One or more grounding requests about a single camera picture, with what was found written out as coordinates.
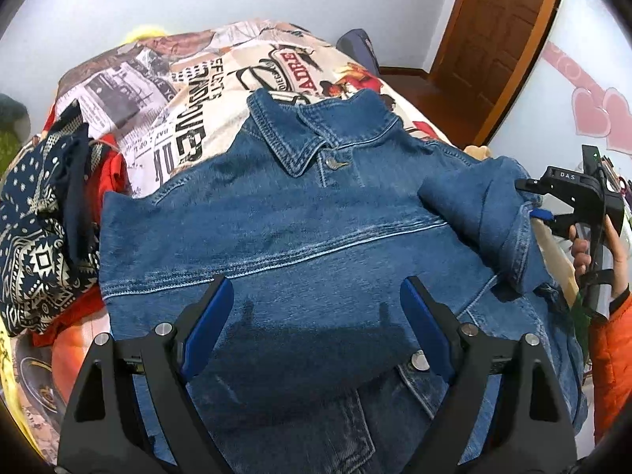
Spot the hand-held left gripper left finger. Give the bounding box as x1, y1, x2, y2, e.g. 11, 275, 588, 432
55, 275, 235, 474

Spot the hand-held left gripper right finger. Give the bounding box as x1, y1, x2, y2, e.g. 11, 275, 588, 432
399, 275, 578, 474

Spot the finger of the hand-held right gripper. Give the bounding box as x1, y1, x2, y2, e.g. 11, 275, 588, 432
530, 209, 576, 239
514, 177, 550, 197

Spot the blue denim jacket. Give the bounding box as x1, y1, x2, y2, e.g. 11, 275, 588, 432
99, 90, 591, 474

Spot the person's right forearm orange sleeve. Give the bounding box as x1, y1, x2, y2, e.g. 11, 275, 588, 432
587, 284, 632, 445

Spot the person's right hand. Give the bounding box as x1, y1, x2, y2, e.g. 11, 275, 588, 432
568, 214, 632, 307

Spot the cream cloth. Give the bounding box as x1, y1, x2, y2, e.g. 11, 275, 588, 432
536, 217, 581, 309

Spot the brown wooden door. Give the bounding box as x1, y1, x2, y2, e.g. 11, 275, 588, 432
429, 0, 570, 148

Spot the red cloth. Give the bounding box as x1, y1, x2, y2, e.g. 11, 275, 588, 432
32, 145, 132, 349

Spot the navy patterned cloth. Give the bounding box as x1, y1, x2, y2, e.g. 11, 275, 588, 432
0, 100, 107, 337

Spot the dark blue cushion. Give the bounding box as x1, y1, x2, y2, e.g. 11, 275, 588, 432
337, 28, 382, 79

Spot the printed blanket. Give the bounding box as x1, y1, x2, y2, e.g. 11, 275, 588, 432
10, 20, 475, 465

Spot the green fuzzy cloth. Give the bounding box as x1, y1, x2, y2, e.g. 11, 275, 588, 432
0, 93, 31, 175

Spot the pink heart wall sticker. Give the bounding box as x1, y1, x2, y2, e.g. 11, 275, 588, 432
543, 42, 632, 156

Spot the yellow bed rail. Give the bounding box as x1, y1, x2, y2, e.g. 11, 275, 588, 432
121, 24, 171, 46

